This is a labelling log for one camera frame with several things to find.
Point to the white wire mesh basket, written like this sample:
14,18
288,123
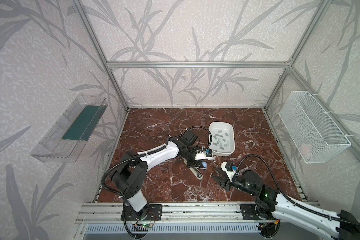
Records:
314,132

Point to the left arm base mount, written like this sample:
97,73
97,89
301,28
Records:
151,212

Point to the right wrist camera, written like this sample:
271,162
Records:
230,170

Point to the clear wall shelf green mat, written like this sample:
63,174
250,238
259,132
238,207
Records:
67,138

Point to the aluminium front rail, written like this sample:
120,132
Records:
175,212

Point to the grey white large stapler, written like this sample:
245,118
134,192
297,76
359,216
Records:
195,171

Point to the white plastic tray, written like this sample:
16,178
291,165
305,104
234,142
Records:
214,126

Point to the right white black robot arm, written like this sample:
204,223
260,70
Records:
272,203

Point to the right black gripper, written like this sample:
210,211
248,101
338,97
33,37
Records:
227,182

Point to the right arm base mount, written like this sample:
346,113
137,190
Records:
254,212

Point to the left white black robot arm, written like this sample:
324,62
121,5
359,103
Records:
126,178

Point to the green circuit board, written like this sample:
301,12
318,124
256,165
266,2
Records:
143,227

